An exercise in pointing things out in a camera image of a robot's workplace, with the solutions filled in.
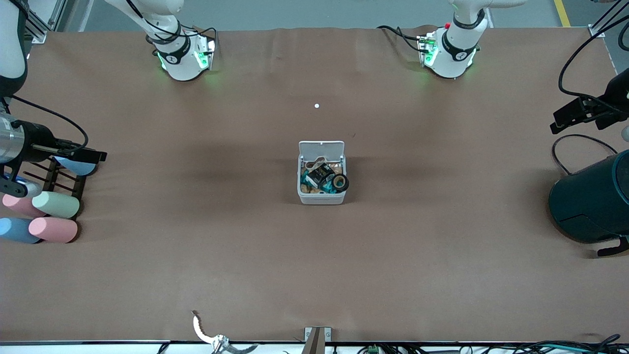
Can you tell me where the pink foam cylinder back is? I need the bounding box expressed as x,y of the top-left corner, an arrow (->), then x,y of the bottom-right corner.
2,193 -> 47,218

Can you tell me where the pink foam cylinder front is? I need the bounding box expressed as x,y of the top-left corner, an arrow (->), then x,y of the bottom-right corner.
28,217 -> 79,244

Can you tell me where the grey metal bracket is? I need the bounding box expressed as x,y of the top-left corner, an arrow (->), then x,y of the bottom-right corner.
304,327 -> 332,354

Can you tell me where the black cable bundle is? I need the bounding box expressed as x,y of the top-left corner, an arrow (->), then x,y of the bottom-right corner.
381,334 -> 629,354

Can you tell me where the blue plastic cup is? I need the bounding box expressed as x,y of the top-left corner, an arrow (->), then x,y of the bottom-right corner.
54,156 -> 97,177

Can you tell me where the dark wooden cup rack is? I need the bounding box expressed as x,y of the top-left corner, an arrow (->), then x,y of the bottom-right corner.
22,158 -> 88,219

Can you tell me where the teal crumpled wrapper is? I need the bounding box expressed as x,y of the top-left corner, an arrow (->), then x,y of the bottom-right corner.
301,167 -> 340,193

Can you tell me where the pink foam cylinder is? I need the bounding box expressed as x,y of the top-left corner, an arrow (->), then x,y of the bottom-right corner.
2,193 -> 47,218
28,217 -> 79,244

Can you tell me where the blue foam cylinder lower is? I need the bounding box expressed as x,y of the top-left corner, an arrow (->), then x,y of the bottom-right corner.
0,217 -> 42,244

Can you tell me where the white serrated zip tie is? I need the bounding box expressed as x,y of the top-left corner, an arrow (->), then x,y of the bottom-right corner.
192,310 -> 218,343

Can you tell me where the black snack wrapper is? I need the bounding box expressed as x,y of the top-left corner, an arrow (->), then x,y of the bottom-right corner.
311,165 -> 336,186

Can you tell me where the dark teal round container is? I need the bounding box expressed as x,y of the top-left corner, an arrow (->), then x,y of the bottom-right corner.
549,150 -> 629,244

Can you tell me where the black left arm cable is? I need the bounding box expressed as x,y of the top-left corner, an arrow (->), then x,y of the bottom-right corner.
558,22 -> 629,106

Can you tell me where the black curved strap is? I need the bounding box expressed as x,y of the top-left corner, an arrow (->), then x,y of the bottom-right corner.
597,236 -> 629,257

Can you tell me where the aluminium frame post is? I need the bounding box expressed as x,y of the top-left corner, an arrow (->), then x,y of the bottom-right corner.
588,0 -> 629,39
22,0 -> 69,44

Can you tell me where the silver metal clamp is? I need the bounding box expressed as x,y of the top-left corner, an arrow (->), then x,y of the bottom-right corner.
210,334 -> 259,354

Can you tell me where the black base cable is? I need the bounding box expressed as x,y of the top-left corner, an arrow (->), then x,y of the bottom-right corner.
377,25 -> 428,54

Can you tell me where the thin black looped cable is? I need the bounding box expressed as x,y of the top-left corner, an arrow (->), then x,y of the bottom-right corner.
552,134 -> 618,176

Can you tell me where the brown table cover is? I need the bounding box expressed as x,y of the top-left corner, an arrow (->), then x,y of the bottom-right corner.
0,26 -> 629,344

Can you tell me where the green foam cylinder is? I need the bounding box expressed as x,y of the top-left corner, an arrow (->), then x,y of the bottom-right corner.
32,191 -> 81,219

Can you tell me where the white square lidded bin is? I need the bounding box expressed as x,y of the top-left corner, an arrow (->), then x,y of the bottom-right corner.
298,141 -> 347,205

